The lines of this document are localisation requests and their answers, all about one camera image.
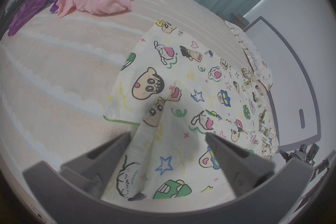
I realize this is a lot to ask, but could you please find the white printed pillow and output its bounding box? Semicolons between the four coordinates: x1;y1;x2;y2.
224;19;273;91

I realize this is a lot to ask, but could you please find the grey bedside table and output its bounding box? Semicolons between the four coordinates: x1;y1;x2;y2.
216;12;249;28

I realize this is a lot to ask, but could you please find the bed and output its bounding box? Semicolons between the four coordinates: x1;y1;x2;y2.
0;0;322;202

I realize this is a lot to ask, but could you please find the white printed pyjama top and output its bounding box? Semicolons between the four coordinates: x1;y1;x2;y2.
101;19;279;202

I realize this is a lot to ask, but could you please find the purple satin garment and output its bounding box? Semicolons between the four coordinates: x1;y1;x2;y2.
8;0;87;37

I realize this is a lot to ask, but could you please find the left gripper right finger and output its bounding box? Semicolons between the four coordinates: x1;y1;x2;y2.
205;132;276;198

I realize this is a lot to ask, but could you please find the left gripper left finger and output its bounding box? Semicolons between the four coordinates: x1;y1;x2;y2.
60;132;132;199

